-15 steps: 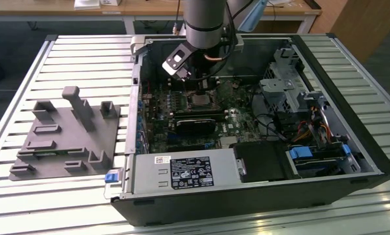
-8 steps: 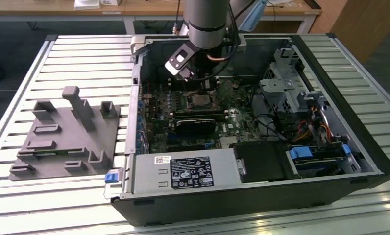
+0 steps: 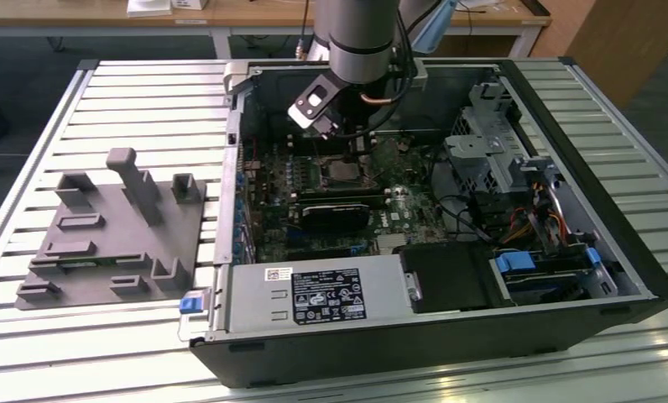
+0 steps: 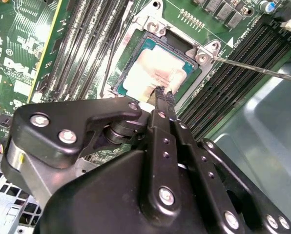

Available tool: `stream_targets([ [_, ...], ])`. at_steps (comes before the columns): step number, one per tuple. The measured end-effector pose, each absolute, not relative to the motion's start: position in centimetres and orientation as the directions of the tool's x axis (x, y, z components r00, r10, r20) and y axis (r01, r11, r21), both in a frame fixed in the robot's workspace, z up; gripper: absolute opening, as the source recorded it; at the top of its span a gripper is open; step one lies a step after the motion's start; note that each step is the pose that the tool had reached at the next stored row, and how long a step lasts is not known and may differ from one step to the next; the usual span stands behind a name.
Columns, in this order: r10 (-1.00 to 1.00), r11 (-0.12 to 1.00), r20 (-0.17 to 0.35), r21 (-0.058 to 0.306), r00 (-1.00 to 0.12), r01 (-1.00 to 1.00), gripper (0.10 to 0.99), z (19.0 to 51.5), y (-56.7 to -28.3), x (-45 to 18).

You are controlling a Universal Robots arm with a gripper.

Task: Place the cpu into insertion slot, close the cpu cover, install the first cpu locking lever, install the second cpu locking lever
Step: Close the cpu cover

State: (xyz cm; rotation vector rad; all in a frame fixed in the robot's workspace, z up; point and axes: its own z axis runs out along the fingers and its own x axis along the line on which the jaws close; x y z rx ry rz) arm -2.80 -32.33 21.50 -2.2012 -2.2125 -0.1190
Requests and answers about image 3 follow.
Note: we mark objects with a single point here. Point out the pale blue teach pendant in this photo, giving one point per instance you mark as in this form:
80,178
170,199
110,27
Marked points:
431,29

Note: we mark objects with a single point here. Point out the black open PC case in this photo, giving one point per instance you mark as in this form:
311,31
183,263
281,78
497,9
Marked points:
367,357

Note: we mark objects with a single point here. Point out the wooden desk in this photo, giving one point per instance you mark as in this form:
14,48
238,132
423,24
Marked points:
87,19

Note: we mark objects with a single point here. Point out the wooden cabinet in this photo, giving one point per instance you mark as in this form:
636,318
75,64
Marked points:
630,42

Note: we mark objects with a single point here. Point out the blue case latch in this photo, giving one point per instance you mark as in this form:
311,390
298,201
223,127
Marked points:
191,303

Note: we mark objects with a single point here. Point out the black drive cover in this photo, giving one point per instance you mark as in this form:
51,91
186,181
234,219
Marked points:
451,277

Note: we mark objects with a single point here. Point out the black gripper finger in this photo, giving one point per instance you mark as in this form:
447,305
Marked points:
361,147

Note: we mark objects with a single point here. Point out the black graphics card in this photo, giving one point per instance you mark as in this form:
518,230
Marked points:
334,218

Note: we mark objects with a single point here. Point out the silver chipset heat sink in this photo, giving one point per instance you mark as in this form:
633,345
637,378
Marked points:
391,243

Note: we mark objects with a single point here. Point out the small blue clip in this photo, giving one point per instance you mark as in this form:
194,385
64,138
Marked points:
593,257

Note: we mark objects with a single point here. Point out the black RAM stick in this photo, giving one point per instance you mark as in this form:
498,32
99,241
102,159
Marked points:
339,193
339,200
306,137

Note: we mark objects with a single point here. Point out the grey power supply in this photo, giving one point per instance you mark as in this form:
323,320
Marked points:
255,294

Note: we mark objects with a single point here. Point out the blue disk carrier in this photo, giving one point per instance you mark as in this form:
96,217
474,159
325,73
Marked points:
516,262

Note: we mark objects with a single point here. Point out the small white box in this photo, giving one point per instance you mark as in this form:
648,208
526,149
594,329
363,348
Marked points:
191,4

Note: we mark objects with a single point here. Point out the grey parts rack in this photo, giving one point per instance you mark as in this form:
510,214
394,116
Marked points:
115,235

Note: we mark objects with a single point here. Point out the CPU socket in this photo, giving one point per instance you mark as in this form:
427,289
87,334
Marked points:
323,178

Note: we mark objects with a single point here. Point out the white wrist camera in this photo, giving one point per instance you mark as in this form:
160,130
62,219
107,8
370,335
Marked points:
314,101

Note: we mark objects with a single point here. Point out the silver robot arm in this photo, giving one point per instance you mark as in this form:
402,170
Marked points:
357,33

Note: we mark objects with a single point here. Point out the black hard disk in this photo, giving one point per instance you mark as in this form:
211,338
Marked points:
541,289

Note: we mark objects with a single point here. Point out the grey metal drive cage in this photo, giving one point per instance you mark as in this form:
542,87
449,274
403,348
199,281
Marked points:
468,147

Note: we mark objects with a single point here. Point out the silver CPU plate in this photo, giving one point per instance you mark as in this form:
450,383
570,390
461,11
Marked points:
345,170

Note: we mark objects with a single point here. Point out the green motherboard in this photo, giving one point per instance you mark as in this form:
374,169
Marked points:
411,210

